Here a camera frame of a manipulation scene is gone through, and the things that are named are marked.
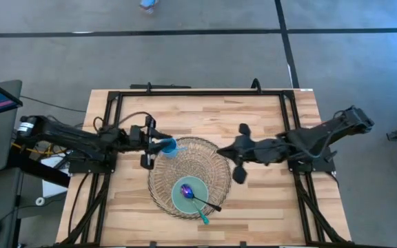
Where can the light green bowl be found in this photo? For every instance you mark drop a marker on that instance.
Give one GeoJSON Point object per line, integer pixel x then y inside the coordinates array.
{"type": "Point", "coordinates": [181, 203]}

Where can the black aluminium table frame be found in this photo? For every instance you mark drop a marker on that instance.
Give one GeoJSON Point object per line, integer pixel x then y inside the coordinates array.
{"type": "Point", "coordinates": [202, 93]}

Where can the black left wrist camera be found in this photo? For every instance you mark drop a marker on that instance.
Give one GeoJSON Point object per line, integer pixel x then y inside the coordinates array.
{"type": "Point", "coordinates": [135, 135]}

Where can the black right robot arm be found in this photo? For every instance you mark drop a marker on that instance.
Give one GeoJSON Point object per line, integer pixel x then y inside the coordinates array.
{"type": "Point", "coordinates": [322, 132]}

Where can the white paper sheet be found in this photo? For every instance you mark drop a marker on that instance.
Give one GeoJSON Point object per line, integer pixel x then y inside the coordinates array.
{"type": "Point", "coordinates": [52, 187]}

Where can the blue plastic cup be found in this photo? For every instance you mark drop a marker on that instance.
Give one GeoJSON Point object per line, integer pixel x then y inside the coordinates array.
{"type": "Point", "coordinates": [169, 149]}

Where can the person's foot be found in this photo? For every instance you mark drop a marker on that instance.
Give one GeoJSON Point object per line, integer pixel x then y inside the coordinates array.
{"type": "Point", "coordinates": [148, 4]}

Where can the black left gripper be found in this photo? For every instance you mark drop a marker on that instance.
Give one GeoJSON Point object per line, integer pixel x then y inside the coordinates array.
{"type": "Point", "coordinates": [147, 141]}

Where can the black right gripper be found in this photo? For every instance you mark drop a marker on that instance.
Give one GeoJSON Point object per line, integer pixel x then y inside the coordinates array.
{"type": "Point", "coordinates": [250, 149]}

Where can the round woven placemat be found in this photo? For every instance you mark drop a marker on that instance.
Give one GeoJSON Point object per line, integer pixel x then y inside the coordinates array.
{"type": "Point", "coordinates": [205, 162]}

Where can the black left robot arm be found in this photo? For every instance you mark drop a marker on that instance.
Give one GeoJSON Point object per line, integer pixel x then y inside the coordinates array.
{"type": "Point", "coordinates": [67, 136]}

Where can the white tape roll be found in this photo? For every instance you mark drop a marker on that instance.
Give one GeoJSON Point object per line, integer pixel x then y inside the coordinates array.
{"type": "Point", "coordinates": [36, 201]}

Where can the flat black bar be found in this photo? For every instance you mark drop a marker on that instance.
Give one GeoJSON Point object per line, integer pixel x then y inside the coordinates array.
{"type": "Point", "coordinates": [160, 86]}

